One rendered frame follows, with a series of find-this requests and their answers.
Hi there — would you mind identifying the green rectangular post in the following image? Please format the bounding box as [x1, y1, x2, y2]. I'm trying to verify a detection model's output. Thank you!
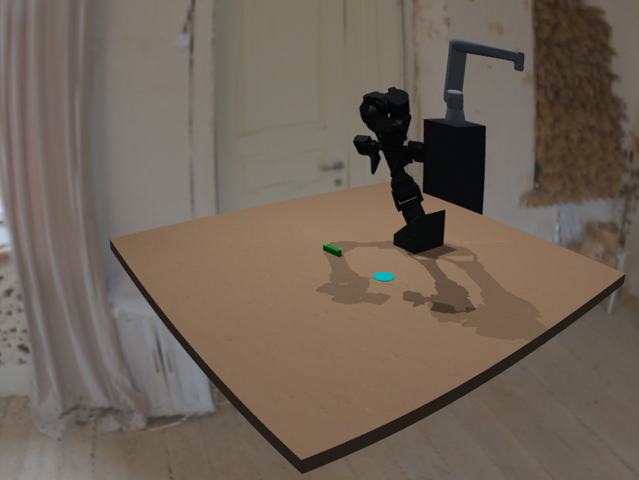
[323, 244, 341, 256]

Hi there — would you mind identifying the cyan circle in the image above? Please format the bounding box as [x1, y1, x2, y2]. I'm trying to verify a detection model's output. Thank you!
[373, 272, 395, 281]

